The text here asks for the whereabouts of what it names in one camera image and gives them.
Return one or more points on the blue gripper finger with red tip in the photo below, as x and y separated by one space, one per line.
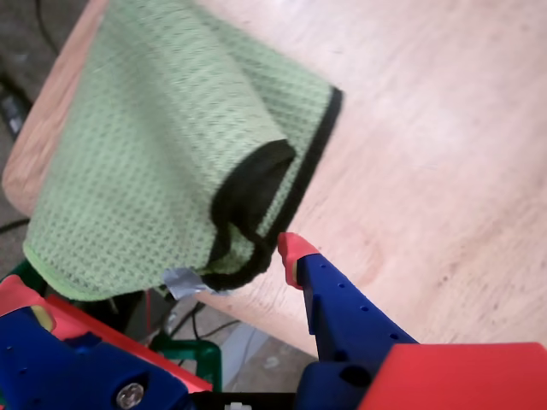
342 312
64 376

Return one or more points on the green waffle cleaning cloth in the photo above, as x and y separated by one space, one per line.
149 149

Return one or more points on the green clamp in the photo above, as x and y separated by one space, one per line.
205 354

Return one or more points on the gray duct tape piece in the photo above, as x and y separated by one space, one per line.
188 282

